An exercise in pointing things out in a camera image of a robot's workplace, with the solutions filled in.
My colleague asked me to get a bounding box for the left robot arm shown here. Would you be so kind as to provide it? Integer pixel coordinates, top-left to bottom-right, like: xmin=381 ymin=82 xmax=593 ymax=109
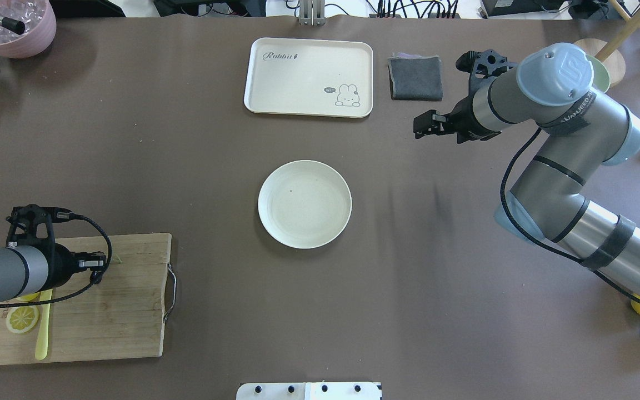
xmin=0 ymin=203 xmax=113 ymax=308

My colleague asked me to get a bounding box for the aluminium frame post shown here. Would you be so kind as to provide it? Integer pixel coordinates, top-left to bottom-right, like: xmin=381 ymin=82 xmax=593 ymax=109
xmin=298 ymin=0 xmax=327 ymax=26

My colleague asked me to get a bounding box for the lemon half inner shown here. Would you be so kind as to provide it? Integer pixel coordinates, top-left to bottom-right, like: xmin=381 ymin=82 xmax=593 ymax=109
xmin=16 ymin=293 xmax=40 ymax=302

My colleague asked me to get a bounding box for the pink ice bowl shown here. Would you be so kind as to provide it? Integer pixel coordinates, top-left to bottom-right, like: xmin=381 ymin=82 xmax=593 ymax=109
xmin=0 ymin=1 xmax=57 ymax=59

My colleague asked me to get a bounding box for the wooden glass stand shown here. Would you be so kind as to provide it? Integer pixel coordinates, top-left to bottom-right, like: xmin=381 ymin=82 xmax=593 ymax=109
xmin=574 ymin=1 xmax=640 ymax=88

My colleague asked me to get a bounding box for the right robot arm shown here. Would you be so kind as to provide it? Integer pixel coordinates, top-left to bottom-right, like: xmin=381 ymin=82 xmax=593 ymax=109
xmin=412 ymin=43 xmax=640 ymax=295

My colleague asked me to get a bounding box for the cream rabbit tray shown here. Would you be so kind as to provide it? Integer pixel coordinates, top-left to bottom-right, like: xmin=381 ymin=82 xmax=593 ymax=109
xmin=244 ymin=37 xmax=374 ymax=118

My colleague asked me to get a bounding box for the grey folded cloth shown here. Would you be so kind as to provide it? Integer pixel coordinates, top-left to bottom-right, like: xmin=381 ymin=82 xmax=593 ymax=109
xmin=388 ymin=53 xmax=443 ymax=102

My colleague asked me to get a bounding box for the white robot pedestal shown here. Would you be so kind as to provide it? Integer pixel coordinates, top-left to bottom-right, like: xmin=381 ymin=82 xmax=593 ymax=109
xmin=236 ymin=381 xmax=383 ymax=399

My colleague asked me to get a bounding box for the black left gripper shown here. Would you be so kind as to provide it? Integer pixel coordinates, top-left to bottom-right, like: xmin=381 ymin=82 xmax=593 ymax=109
xmin=7 ymin=204 xmax=107 ymax=288

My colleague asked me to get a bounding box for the cream round plate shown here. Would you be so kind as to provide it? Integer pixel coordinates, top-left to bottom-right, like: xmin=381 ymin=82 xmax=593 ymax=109
xmin=257 ymin=160 xmax=353 ymax=249

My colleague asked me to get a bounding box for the green bowl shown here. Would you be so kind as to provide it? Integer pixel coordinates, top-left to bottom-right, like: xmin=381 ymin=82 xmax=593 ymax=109
xmin=586 ymin=54 xmax=611 ymax=93

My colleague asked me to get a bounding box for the yellow plastic knife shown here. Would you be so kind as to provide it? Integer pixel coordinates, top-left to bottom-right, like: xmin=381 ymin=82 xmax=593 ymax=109
xmin=34 ymin=302 xmax=51 ymax=361

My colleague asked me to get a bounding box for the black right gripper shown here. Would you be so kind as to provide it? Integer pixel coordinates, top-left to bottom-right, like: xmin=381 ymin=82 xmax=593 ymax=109
xmin=412 ymin=49 xmax=517 ymax=144

